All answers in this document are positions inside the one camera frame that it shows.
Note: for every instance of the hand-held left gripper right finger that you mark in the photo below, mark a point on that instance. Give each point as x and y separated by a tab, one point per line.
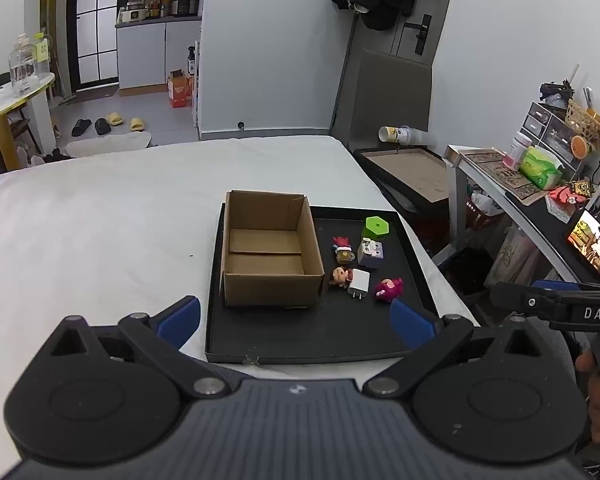
410	322

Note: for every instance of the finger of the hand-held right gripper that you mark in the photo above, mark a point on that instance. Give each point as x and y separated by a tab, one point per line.
560	285
515	299

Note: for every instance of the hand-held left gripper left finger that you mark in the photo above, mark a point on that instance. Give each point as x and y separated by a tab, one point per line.
180	317

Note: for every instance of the pink figurine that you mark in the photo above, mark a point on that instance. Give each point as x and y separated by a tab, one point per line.
389	289

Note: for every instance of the white charger plug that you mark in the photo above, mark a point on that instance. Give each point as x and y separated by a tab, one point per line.
360	280

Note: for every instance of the rabbit cube toy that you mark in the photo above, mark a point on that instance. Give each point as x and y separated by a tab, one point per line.
370	254

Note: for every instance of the brown-haired doll figurine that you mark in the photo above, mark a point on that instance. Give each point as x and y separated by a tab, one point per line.
341	276

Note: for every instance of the cardboard box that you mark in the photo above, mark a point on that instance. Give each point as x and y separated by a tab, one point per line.
270	290

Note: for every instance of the blue figurine with red hat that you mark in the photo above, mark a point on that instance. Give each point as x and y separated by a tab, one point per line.
342	249

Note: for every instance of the green hexagonal box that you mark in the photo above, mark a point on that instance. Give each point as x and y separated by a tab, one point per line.
376	227

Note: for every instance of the beige tote bag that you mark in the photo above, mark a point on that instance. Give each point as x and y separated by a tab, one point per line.
510	260

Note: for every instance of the tablet screen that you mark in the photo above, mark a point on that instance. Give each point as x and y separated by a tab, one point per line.
592	245

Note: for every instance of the red toy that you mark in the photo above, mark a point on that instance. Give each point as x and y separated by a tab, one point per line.
565	195

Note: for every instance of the green wet wipes packet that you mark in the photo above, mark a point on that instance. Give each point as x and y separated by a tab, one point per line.
540	170

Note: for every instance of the cardboard sheet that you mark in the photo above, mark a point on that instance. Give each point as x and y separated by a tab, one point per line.
495	170

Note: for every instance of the black tray with cardboard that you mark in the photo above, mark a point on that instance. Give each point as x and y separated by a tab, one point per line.
410	175

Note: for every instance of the grey drawer organizer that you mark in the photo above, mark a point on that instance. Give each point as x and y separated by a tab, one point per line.
547	127

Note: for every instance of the wicker basket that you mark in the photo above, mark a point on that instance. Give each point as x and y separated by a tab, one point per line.
587	120

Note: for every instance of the white floor mat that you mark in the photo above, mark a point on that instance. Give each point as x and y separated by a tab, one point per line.
110	144

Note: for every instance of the yellow slipper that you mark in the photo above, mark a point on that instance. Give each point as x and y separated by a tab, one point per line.
115	119
137	124

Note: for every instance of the black slipper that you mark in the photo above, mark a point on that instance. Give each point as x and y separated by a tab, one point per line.
102	126
81	127

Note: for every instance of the grey chair back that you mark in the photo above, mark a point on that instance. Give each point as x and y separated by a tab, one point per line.
385	100

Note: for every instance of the orange carton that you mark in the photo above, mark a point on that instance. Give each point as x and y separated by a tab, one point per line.
180	91

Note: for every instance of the grey doormat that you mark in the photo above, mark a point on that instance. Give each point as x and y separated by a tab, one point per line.
97	94

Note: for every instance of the white kitchen cabinet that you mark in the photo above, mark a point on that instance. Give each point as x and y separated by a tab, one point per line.
145	55

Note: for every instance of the round table with yellow legs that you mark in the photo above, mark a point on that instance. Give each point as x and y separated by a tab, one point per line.
15	100

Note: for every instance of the grey door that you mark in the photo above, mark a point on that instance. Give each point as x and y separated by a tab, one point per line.
440	20

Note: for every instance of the clear water bottle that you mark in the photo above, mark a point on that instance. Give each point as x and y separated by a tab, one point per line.
22	67

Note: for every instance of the black-framed glass door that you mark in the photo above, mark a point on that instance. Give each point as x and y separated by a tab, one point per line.
92	20

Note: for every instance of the black rice cooker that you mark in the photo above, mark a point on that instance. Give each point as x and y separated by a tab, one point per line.
184	5

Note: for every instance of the black desk with white frame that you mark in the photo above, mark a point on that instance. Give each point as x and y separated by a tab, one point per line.
535	220

